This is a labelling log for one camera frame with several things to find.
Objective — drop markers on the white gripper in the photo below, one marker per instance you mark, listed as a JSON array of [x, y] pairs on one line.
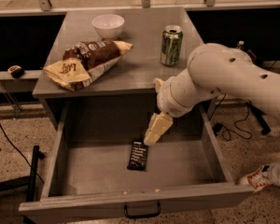
[[168, 101]]

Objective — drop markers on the black rxbar chocolate bar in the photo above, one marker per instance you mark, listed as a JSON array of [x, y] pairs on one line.
[[138, 156]]

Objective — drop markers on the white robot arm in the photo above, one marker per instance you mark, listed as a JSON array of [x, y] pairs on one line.
[[213, 69]]

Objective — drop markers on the grey cabinet counter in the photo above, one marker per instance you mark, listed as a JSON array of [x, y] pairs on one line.
[[135, 71]]

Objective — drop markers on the open grey top drawer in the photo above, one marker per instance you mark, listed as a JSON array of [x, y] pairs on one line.
[[88, 176]]

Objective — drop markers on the green soda can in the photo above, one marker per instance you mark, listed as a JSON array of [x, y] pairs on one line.
[[172, 36]]

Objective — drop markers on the brown yellow chip bag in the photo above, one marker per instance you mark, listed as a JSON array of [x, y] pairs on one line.
[[85, 62]]

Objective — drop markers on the white ceramic bowl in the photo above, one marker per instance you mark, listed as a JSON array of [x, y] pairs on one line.
[[108, 26]]

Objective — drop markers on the white red sneaker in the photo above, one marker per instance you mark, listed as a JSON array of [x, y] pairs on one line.
[[258, 179]]

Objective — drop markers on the small black yellow device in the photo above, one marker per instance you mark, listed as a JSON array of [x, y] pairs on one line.
[[16, 71]]

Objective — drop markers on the black metal stand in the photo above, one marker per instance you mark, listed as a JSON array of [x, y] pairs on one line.
[[29, 181]]

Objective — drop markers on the black drawer handle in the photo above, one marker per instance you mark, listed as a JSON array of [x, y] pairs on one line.
[[138, 211]]

